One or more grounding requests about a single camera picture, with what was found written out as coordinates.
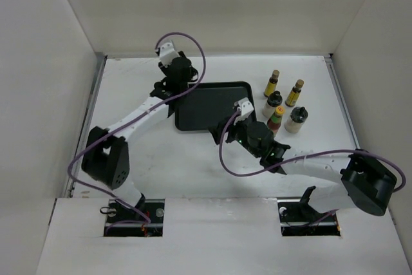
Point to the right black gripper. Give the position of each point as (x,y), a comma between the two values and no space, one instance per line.
(217,132)

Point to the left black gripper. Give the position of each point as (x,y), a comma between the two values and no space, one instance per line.
(163,69)

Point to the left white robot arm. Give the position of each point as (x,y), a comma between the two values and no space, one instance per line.
(107,162)

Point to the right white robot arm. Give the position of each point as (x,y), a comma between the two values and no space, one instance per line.
(357,178)

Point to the black rectangular tray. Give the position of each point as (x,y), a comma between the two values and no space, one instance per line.
(210,103)

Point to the red chili sauce bottle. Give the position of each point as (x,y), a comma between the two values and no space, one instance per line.
(275,120)

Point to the white shaker black cap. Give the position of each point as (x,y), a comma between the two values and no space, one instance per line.
(273,101)

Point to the far left yellow sauce bottle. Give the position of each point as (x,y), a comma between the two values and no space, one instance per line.
(272,83)

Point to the yellow sauce bottle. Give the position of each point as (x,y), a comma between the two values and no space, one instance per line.
(272,83)
(294,93)

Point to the clear grinder jar black lid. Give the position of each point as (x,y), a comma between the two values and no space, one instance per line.
(297,118)

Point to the far right yellow sauce bottle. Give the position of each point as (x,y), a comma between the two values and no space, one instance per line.
(294,93)

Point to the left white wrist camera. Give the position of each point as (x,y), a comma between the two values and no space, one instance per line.
(167,53)

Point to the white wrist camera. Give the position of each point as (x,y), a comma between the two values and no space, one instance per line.
(167,53)
(244,107)

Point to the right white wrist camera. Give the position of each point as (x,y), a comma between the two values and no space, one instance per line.
(244,107)

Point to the left aluminium table rail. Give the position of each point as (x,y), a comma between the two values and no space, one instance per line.
(90,106)

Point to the aluminium table rail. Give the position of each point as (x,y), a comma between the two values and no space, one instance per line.
(340,97)
(90,106)

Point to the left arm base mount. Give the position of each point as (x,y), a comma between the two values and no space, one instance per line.
(124,222)

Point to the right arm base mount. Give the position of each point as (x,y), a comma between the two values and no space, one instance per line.
(299,219)

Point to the right aluminium table rail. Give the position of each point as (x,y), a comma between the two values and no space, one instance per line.
(340,97)

